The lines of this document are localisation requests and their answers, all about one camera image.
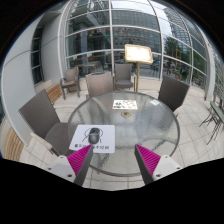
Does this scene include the grey wicker chair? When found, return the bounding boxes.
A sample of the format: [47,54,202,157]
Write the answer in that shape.
[157,75,191,117]
[112,62,137,92]
[59,65,81,101]
[84,71,115,100]
[17,88,77,158]

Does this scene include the black computer mouse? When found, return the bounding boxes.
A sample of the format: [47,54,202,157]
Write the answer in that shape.
[86,127,103,145]

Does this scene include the brass table centre ring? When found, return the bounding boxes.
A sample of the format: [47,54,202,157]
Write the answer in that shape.
[120,110,132,119]

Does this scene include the white printed mouse pad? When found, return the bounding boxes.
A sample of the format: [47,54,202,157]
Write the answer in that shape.
[68,124,117,155]

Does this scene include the gold menu sign stand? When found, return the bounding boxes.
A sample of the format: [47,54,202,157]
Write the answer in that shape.
[124,43,155,93]

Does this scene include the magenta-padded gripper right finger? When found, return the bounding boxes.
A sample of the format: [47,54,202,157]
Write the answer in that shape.
[134,143,182,185]

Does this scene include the wooden slatted bench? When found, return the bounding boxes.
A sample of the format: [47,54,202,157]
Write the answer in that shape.
[0,127,25,163]
[44,82,65,105]

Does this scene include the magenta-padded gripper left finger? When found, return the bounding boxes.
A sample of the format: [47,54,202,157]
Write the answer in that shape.
[46,143,94,187]

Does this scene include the colourful picture menu card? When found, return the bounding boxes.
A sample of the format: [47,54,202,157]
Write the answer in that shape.
[112,99,139,111]

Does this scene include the dark metal folding furniture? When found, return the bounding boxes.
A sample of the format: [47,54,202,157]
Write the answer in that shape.
[198,95,224,147]

